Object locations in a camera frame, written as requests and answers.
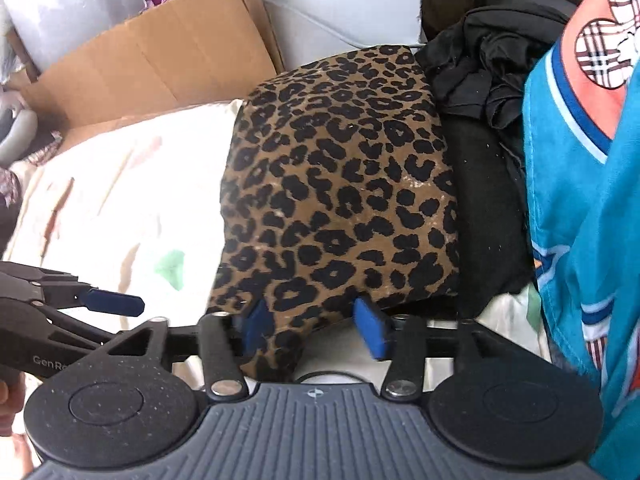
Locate printed cream bedsheet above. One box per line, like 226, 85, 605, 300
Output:
2, 100, 556, 401

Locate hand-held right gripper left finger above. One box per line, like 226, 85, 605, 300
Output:
102, 297, 275, 403

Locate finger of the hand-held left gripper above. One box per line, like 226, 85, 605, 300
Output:
0, 260, 147, 318
0, 296, 118, 348

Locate crumpled black garment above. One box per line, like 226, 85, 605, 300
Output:
415, 5, 571, 171

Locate floral print garment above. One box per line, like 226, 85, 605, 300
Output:
0, 132, 63, 213

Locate teal jersey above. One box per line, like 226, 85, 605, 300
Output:
522, 0, 640, 480

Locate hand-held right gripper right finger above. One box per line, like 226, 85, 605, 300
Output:
351, 295, 501, 403

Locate grey neck pillow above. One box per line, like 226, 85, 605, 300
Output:
0, 97, 40, 167

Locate person's left hand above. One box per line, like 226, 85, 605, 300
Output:
0, 366, 26, 438

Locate grey metal appliance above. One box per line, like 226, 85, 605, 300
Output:
0, 0, 198, 78

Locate leopard print pants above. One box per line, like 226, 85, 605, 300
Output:
206, 44, 462, 383

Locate flattened cardboard sheet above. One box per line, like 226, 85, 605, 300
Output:
20, 0, 286, 148

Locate folded black garment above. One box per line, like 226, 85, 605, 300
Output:
440, 115, 538, 318

